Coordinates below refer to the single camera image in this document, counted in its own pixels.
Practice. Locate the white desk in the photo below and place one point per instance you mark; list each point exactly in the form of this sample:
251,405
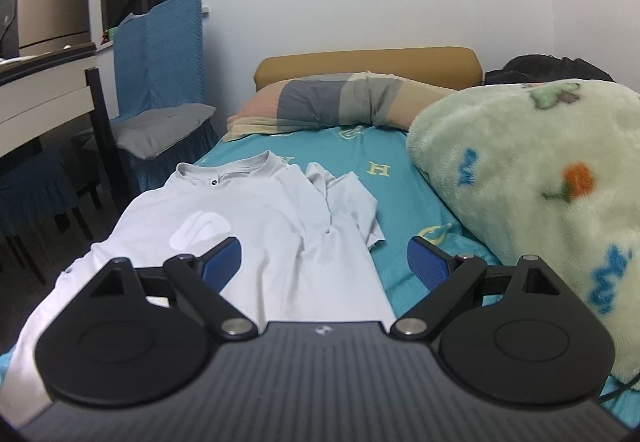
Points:
42,93

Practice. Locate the black clothing pile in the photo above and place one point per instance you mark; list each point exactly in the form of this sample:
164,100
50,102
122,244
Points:
534,68

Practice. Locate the striped pillow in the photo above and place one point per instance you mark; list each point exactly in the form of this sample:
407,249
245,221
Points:
334,100

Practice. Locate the blue covered chair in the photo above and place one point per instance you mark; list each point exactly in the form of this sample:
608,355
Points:
158,63

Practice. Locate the white t-shirt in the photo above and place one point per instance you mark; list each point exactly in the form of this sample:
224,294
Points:
305,239

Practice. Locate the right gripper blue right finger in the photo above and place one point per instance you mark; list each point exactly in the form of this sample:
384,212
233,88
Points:
511,334

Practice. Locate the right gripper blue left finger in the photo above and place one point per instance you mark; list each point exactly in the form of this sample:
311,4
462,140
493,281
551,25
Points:
134,336

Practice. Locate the green fleece blanket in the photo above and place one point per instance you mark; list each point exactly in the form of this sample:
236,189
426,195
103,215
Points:
547,169

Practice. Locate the tan padded headboard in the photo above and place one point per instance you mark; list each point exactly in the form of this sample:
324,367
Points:
453,67

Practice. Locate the grey seat cushion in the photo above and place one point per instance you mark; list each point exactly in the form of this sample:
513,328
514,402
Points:
150,133

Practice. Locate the teal printed bed sheet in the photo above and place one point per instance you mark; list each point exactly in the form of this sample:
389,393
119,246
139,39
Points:
327,395

